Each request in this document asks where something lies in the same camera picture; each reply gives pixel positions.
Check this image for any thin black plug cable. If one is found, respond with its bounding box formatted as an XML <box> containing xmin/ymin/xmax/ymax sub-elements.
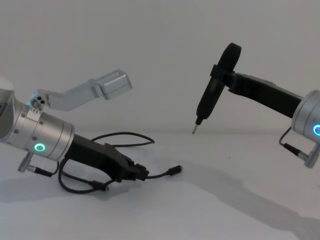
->
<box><xmin>58</xmin><ymin>132</ymin><xmax>185</xmax><ymax>194</ymax></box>

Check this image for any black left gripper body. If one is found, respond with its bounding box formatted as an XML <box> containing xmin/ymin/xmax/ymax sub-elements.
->
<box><xmin>64</xmin><ymin>133</ymin><xmax>131</xmax><ymax>183</ymax></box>

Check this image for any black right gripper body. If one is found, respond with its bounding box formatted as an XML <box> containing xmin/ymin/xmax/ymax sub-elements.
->
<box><xmin>228</xmin><ymin>72</ymin><xmax>305</xmax><ymax>120</ymax></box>

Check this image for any white table cloth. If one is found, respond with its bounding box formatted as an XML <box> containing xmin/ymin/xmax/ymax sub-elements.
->
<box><xmin>0</xmin><ymin>131</ymin><xmax>320</xmax><ymax>240</ymax></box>

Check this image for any black electric screwdriver tool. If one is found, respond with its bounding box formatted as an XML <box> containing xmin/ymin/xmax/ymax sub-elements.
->
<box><xmin>191</xmin><ymin>42</ymin><xmax>243</xmax><ymax>135</ymax></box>

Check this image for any white curtain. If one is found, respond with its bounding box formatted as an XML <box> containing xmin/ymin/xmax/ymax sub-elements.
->
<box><xmin>0</xmin><ymin>0</ymin><xmax>320</xmax><ymax>136</ymax></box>

